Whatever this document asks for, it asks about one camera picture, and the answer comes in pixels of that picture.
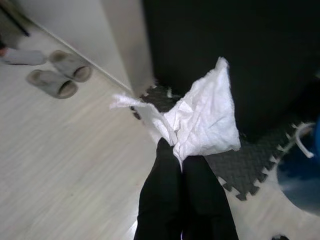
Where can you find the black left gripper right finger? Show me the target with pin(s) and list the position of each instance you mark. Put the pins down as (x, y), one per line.
(207, 205)

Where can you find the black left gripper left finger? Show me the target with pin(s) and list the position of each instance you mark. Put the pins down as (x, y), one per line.
(160, 200)

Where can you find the white tissue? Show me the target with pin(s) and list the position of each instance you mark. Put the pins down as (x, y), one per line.
(207, 112)

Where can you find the dark interlocking foam mat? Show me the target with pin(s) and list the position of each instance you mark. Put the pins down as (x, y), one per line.
(237, 165)

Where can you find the grey fuzzy slipper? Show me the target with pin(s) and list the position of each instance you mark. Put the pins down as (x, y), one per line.
(50, 83)
(67, 65)

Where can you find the black wardrobe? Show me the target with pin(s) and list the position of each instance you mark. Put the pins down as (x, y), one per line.
(250, 37)

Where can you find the foot in grey sock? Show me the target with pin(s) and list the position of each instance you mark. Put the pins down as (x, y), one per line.
(25, 57)

